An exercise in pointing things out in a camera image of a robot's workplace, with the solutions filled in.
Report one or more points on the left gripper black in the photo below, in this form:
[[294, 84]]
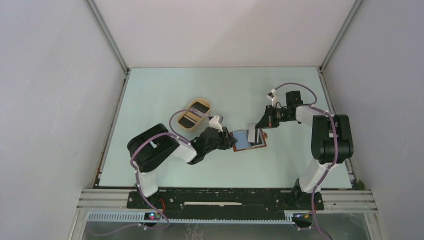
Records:
[[231, 140]]

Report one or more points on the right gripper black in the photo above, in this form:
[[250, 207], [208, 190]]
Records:
[[268, 121]]

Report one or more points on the brown leather card holder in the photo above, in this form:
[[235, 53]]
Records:
[[242, 143]]

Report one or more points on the grey credit card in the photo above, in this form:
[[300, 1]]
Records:
[[251, 133]]

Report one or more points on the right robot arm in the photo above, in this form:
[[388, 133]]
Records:
[[331, 136]]

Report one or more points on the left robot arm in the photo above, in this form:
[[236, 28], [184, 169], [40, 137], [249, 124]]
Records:
[[151, 148]]

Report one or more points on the beige oval tray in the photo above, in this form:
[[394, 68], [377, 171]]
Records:
[[187, 126]]

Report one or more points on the small circuit board led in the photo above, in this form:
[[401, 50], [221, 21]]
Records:
[[152, 216]]

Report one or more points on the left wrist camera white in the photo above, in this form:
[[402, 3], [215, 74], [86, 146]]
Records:
[[215, 122]]

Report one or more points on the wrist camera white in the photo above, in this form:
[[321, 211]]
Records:
[[273, 97], [215, 122]]

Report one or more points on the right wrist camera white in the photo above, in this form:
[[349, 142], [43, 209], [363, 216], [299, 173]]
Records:
[[273, 97]]

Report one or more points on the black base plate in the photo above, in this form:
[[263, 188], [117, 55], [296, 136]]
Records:
[[237, 204]]

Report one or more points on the aluminium frame rail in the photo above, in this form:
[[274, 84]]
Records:
[[110, 205]]

